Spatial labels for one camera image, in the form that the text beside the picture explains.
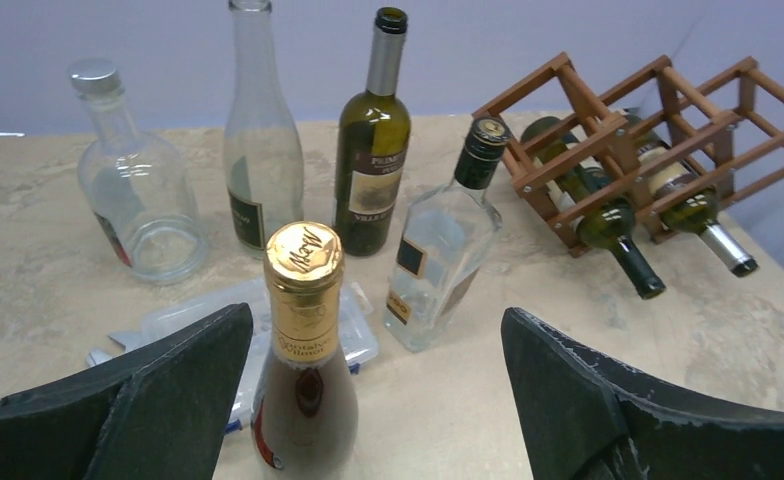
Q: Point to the clear plastic screw box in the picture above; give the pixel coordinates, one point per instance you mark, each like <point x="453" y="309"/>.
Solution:
<point x="356" y="337"/>

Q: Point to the clear bottle black cap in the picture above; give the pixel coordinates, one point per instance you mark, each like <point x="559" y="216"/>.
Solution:
<point x="446" y="237"/>

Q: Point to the dark bottle silver cap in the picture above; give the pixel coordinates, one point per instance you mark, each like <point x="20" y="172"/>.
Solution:
<point x="373" y="139"/>

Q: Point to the red wine bottle gold cap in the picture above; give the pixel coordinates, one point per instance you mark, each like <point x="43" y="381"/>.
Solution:
<point x="306" y="416"/>

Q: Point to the clear glass bottle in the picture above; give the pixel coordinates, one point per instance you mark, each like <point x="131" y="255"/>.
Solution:
<point x="135" y="183"/>
<point x="262" y="155"/>

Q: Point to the green bottle silver neck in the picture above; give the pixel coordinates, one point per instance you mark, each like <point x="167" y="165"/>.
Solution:
<point x="697" y="214"/>

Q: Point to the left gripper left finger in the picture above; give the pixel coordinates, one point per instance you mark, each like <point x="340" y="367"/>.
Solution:
<point x="158" y="412"/>

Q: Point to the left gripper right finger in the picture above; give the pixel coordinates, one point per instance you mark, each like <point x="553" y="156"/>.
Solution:
<point x="586" y="415"/>

